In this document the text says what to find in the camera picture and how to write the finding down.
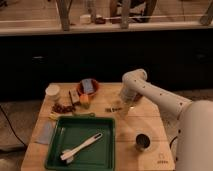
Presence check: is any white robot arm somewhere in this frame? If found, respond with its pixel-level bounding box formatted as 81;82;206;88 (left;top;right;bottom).
120;69;213;171

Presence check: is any wooden board table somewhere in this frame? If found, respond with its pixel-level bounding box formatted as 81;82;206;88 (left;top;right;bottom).
20;82;176;171

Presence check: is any black cable left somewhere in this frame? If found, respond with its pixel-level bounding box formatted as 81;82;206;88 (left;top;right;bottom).
0;105;28;148

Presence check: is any yellow banana toy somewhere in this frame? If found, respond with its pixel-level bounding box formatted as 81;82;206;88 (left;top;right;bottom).
49;113;60;121

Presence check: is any white plastic spatula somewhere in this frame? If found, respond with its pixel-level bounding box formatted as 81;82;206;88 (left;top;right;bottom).
60;133;103;160

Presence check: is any metal can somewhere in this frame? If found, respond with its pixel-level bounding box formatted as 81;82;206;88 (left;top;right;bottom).
136;134;150;151

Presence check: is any grey blue cloth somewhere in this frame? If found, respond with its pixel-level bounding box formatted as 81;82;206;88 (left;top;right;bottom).
35;121;54;145

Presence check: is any blue sponge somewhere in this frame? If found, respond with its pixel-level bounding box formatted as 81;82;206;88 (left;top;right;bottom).
82;79;94;94

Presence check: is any white paper cup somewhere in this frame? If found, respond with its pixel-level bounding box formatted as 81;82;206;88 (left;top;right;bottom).
45;85;60;101

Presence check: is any black cable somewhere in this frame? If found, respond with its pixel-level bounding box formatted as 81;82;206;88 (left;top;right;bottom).
169;135;178;151
0;105;28;148

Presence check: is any black cable right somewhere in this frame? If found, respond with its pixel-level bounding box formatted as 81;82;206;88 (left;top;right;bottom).
169;135;178;151

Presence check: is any orange bowl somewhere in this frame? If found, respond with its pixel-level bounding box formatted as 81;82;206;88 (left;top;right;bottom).
77;78;99;97

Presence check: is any green plastic tray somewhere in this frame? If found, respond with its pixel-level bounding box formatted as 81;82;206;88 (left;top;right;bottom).
44;116;115;171

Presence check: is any orange fruit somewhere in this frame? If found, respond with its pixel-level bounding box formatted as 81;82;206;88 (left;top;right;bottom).
80;94;90;108

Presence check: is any dark red bowl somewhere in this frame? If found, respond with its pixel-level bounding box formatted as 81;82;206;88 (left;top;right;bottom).
133;93;143;102

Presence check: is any metal fork dark handle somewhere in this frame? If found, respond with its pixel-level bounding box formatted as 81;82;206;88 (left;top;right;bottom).
105;108;121;112

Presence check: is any brown wooden block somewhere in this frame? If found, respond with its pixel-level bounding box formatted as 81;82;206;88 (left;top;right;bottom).
69;89;80;105

